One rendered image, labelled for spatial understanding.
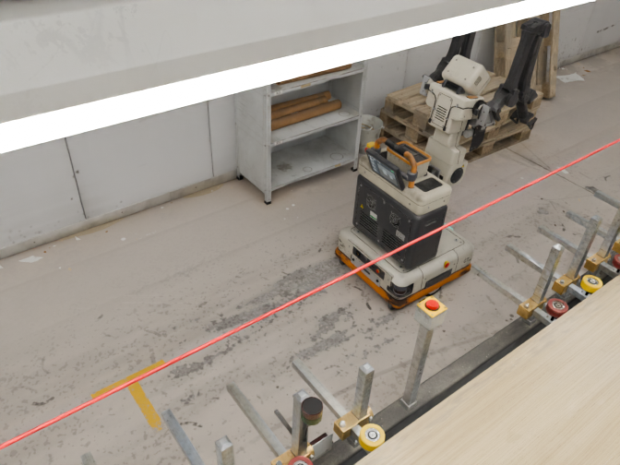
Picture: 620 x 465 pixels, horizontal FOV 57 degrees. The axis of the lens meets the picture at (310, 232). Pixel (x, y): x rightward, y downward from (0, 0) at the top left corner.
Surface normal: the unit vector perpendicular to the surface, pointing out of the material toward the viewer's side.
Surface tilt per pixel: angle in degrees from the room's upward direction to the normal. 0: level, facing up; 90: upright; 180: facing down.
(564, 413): 0
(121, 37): 61
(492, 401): 0
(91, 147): 90
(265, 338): 0
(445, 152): 82
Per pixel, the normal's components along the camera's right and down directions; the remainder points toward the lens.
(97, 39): 0.55, 0.07
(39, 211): 0.60, 0.51
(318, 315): 0.04, -0.79
